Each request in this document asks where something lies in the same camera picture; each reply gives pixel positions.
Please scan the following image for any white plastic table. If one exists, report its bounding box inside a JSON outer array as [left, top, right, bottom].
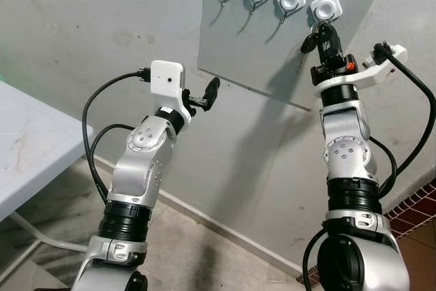
[[0, 80, 94, 251]]

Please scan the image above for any grey wall panel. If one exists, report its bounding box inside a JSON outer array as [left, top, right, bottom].
[[198, 0, 394, 111]]

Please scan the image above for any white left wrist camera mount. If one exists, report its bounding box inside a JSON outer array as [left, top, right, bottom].
[[150, 60, 193, 118]]

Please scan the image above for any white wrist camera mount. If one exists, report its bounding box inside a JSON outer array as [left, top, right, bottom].
[[150, 60, 193, 118], [312, 44, 408, 91]]

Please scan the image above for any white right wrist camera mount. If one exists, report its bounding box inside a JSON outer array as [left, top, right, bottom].
[[312, 44, 408, 91]]

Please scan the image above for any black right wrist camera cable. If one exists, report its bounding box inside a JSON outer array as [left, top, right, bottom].
[[372, 41, 436, 200]]

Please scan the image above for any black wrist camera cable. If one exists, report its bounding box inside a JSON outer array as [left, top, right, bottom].
[[82, 69, 152, 203], [372, 41, 436, 200]]

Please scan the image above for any black left wrist camera cable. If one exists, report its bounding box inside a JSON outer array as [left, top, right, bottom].
[[82, 69, 152, 203]]

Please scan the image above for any black right shoulder cable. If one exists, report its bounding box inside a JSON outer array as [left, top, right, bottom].
[[302, 228, 329, 291]]

